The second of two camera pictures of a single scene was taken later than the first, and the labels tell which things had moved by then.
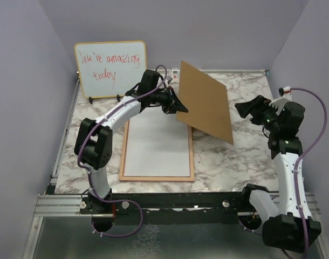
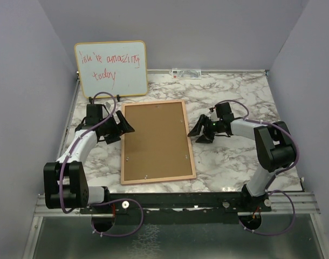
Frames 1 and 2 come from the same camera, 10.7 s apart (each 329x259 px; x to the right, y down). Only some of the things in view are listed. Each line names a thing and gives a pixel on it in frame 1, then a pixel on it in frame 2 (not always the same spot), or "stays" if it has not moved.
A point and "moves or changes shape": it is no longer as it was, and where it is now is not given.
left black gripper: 173,104 -> 122,127
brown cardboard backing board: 206,100 -> 158,147
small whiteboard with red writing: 109,69 stays
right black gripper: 255,108 -> 204,120
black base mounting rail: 172,207 stays
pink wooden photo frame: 155,178 moves or changes shape
